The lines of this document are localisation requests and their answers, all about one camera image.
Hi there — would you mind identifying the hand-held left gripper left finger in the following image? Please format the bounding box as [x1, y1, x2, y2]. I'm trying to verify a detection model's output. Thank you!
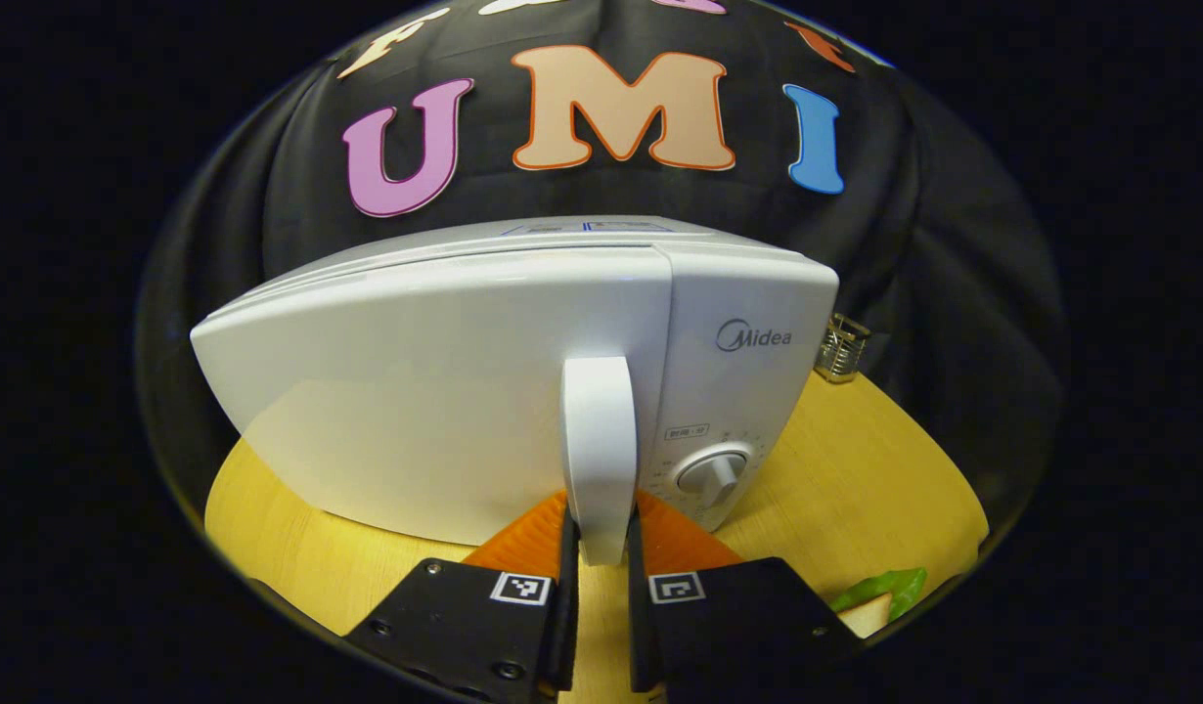
[345, 489, 581, 703]

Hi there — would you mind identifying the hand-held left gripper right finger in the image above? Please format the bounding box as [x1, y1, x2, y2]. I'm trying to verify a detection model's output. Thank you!
[624, 489, 862, 697]

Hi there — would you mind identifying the sandwich with green lettuce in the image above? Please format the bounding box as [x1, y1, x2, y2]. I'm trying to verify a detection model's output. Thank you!
[828, 567, 928, 639]

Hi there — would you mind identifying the white microwave oven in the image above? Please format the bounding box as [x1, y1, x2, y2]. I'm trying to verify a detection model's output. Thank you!
[191, 215, 841, 566]

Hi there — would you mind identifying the black backdrop cloth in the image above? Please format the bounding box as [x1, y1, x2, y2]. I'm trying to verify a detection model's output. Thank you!
[137, 0, 1067, 549]

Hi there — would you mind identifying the wire mesh pen holder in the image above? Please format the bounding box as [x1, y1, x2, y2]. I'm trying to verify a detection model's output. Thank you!
[814, 313, 871, 384]

